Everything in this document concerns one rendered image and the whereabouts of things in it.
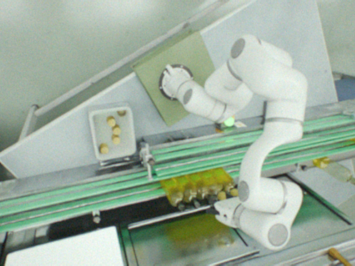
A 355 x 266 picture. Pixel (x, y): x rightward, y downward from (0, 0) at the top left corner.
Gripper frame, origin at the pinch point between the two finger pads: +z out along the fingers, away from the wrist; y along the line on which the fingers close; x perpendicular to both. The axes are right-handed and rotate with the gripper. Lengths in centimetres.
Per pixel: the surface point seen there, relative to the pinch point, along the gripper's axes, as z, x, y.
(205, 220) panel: 32.8, -18.5, 5.1
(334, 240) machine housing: 7, -28, 46
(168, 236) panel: 29.7, -19.7, -12.2
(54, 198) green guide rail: 41, 2, -52
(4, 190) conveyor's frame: 51, 8, -71
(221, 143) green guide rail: 38.1, 11.4, 19.8
